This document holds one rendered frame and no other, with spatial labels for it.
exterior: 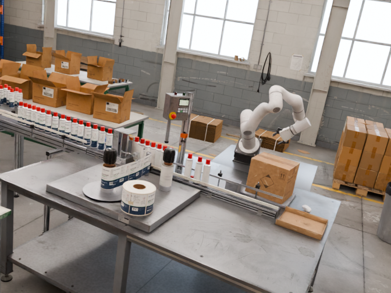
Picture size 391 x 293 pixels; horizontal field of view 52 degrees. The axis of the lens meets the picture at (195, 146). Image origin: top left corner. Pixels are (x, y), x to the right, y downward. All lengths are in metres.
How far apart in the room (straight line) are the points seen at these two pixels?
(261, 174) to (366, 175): 3.32
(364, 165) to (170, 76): 4.65
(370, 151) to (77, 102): 3.95
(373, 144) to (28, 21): 8.44
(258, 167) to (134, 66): 6.71
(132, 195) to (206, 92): 6.49
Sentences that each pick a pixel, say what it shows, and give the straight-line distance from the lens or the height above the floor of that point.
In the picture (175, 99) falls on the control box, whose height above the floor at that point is 1.45.
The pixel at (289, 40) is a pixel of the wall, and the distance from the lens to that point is 8.26.
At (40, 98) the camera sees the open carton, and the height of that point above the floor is 0.85.
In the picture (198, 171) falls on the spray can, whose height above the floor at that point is 0.98.
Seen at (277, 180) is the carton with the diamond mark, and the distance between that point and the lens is 2.98.
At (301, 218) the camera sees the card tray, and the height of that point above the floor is 0.83.
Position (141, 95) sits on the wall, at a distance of 9.39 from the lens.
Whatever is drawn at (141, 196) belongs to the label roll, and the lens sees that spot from 2.39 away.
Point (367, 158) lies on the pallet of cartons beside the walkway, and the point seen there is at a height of 0.55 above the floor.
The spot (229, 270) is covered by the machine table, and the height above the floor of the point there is 0.83.
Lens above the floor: 2.03
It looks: 17 degrees down
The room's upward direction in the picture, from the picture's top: 9 degrees clockwise
